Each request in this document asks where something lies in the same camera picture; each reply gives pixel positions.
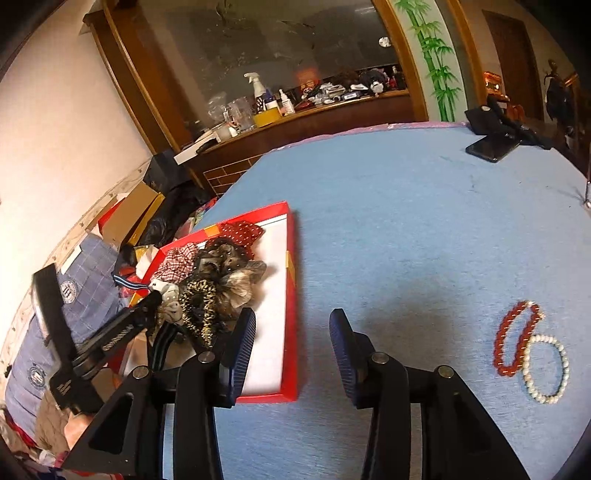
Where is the wooden cabinet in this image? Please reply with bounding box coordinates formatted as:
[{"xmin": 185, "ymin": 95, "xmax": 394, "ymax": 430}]
[{"xmin": 185, "ymin": 90, "xmax": 416, "ymax": 199}]

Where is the striped ribbon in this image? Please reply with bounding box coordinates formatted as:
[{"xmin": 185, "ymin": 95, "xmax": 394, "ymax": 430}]
[{"xmin": 113, "ymin": 272, "xmax": 151, "ymax": 294}]

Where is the black plastic bag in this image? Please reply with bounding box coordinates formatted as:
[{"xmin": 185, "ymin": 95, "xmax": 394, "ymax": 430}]
[{"xmin": 139, "ymin": 152, "xmax": 218, "ymax": 247}]

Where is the blue table cloth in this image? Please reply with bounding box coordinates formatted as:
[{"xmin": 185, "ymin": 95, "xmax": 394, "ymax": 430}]
[{"xmin": 159, "ymin": 121, "xmax": 591, "ymax": 480}]

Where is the brown cardboard box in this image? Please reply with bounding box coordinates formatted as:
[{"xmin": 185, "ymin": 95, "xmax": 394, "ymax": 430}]
[{"xmin": 104, "ymin": 182, "xmax": 164, "ymax": 245}]

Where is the red cardboard box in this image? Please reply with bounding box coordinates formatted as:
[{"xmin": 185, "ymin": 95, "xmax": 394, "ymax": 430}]
[{"xmin": 121, "ymin": 200, "xmax": 303, "ymax": 404}]

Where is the white pearl bracelet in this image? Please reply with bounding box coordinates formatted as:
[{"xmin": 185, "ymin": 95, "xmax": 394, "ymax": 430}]
[{"xmin": 523, "ymin": 335, "xmax": 570, "ymax": 406}]

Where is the dark jacket on post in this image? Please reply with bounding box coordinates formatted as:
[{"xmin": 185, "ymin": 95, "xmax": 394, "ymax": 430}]
[{"xmin": 544, "ymin": 59, "xmax": 575, "ymax": 134}]

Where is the wood framed glass panel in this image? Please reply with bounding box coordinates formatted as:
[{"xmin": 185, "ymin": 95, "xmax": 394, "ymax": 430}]
[{"xmin": 83, "ymin": 0, "xmax": 430, "ymax": 153}]

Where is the yellow box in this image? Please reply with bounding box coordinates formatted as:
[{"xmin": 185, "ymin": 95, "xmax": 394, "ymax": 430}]
[{"xmin": 253, "ymin": 107, "xmax": 281, "ymax": 128}]

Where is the black smartphone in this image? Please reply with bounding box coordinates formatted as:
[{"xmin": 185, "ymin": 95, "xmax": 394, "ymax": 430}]
[{"xmin": 465, "ymin": 133, "xmax": 522, "ymax": 163}]

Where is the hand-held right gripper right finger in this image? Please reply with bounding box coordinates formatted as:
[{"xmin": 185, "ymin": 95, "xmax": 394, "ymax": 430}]
[{"xmin": 329, "ymin": 308, "xmax": 532, "ymax": 480}]

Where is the clutter pile on cabinet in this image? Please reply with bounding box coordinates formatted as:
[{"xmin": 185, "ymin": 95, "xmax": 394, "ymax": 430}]
[{"xmin": 295, "ymin": 67, "xmax": 409, "ymax": 109}]

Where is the flat white box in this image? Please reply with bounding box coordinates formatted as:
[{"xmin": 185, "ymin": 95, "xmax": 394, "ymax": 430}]
[{"xmin": 174, "ymin": 138, "xmax": 218, "ymax": 164}]

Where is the brown wooden door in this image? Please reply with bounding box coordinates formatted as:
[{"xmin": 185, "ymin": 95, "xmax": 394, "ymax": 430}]
[{"xmin": 482, "ymin": 9, "xmax": 546, "ymax": 121}]

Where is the orange gift box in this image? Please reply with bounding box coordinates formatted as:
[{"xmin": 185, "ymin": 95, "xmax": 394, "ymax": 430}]
[{"xmin": 484, "ymin": 71, "xmax": 504, "ymax": 100}]

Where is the bamboo painted glass panel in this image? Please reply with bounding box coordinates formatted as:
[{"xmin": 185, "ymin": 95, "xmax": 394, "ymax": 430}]
[{"xmin": 392, "ymin": 0, "xmax": 467, "ymax": 123}]

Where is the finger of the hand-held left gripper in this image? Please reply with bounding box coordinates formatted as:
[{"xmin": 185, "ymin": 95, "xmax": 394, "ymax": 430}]
[
  {"xmin": 71, "ymin": 291, "xmax": 164, "ymax": 370},
  {"xmin": 148, "ymin": 322, "xmax": 184, "ymax": 371}
]

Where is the white spray bottle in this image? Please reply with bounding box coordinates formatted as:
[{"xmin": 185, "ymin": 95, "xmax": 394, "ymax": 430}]
[{"xmin": 244, "ymin": 71, "xmax": 267, "ymax": 114}]

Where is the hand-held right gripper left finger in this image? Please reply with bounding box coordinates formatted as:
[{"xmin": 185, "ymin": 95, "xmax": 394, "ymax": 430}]
[{"xmin": 60, "ymin": 307, "xmax": 257, "ymax": 480}]

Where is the red bead bracelet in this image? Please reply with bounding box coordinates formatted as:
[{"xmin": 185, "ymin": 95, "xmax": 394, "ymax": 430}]
[{"xmin": 493, "ymin": 300, "xmax": 544, "ymax": 378}]

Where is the pile of patterned scrunchies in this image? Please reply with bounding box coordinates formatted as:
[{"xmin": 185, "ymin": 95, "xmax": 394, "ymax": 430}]
[{"xmin": 157, "ymin": 222, "xmax": 269, "ymax": 347}]

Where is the glass pitcher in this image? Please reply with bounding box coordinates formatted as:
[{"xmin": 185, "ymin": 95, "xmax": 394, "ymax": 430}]
[{"xmin": 224, "ymin": 97, "xmax": 256, "ymax": 134}]

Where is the wooden stair railing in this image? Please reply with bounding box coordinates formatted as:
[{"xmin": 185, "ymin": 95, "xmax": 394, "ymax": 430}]
[{"xmin": 561, "ymin": 69, "xmax": 591, "ymax": 158}]

